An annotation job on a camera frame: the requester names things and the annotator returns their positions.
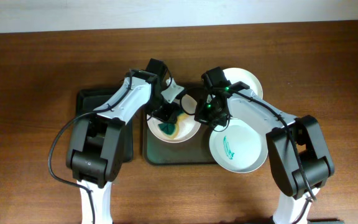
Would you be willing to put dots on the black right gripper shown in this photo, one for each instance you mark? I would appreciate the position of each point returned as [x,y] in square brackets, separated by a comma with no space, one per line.
[200,115]

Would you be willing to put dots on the green yellow sponge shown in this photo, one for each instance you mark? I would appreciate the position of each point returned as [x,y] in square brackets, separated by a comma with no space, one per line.
[171,130]

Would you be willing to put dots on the white plate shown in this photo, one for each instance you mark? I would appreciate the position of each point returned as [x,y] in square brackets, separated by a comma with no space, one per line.
[188,128]
[235,75]
[237,147]

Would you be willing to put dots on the small black tray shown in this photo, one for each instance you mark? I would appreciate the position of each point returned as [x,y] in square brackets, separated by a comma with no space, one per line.
[89,99]

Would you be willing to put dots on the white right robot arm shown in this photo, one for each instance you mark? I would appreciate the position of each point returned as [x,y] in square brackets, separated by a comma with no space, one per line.
[300,161]

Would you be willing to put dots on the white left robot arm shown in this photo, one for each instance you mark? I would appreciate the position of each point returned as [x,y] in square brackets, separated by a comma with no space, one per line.
[95,172]

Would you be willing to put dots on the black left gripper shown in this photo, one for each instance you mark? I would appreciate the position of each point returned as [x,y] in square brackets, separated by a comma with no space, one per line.
[170,116]

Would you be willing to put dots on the large dark serving tray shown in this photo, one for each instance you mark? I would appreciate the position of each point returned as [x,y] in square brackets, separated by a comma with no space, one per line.
[191,152]

